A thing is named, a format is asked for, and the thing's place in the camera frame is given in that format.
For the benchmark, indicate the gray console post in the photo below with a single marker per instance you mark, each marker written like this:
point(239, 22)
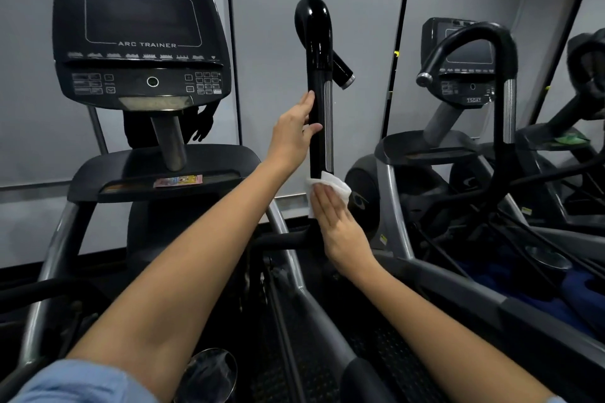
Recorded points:
point(169, 143)

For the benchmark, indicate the round chrome disc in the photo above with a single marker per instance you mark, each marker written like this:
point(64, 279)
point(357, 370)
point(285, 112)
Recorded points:
point(208, 376)

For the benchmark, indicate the gray framed exercise machine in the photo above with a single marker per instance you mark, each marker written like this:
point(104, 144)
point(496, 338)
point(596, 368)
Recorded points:
point(392, 199)

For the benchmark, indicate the black gray exercise machine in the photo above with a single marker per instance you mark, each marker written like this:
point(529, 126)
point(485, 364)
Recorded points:
point(52, 265)

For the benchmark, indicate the small black machine console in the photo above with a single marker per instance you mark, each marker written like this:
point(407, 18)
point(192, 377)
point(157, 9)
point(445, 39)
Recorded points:
point(465, 92)

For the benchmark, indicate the black exercise machine console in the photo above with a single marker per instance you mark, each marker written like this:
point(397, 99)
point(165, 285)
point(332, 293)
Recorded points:
point(142, 39)

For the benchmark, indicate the person's left thumb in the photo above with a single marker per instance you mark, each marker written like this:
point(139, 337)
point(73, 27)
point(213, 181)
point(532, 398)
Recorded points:
point(314, 129)

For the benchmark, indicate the person's right hand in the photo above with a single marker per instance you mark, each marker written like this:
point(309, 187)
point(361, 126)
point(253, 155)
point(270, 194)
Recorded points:
point(342, 237)

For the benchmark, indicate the person's right forearm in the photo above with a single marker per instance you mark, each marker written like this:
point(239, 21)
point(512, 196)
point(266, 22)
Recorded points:
point(435, 336)

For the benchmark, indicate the person's left hand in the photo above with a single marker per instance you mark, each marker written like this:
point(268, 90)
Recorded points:
point(288, 138)

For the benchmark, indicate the blue shirt sleeve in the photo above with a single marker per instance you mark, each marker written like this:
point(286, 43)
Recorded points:
point(80, 384)

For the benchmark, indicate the person's left forearm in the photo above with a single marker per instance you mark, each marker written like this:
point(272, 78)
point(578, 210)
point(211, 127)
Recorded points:
point(189, 265)

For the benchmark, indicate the black console tray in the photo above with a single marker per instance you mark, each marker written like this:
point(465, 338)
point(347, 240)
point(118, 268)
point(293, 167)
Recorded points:
point(123, 171)

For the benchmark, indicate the green sticker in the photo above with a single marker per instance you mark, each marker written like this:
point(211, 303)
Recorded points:
point(572, 139)

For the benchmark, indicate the person's right fingers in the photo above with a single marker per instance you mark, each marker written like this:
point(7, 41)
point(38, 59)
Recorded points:
point(328, 209)

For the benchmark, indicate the colourful sticker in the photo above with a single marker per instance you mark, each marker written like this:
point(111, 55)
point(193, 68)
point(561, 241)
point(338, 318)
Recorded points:
point(177, 181)

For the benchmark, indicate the white wipe cloth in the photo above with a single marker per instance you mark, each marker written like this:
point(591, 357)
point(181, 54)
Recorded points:
point(338, 185)

